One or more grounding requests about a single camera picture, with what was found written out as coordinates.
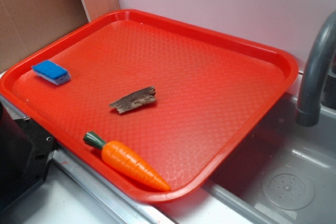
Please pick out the brown wood piece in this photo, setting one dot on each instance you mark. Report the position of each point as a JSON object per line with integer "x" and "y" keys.
{"x": 135, "y": 100}

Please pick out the grey plastic sink basin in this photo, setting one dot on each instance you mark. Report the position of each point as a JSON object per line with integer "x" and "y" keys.
{"x": 280, "y": 173}

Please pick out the grey sink faucet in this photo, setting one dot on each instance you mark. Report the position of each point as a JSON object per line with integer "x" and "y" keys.
{"x": 318, "y": 82}

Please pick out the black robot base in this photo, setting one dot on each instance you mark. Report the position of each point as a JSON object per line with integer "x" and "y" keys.
{"x": 26, "y": 151}

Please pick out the blue sponge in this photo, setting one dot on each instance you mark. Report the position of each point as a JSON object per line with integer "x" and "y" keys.
{"x": 51, "y": 72}

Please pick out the red plastic tray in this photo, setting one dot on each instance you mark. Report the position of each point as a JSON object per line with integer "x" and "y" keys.
{"x": 211, "y": 91}

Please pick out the brown cardboard panel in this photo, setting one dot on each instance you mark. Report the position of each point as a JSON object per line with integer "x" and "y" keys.
{"x": 29, "y": 25}

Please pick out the orange toy carrot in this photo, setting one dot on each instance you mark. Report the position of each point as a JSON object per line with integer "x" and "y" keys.
{"x": 126, "y": 161}

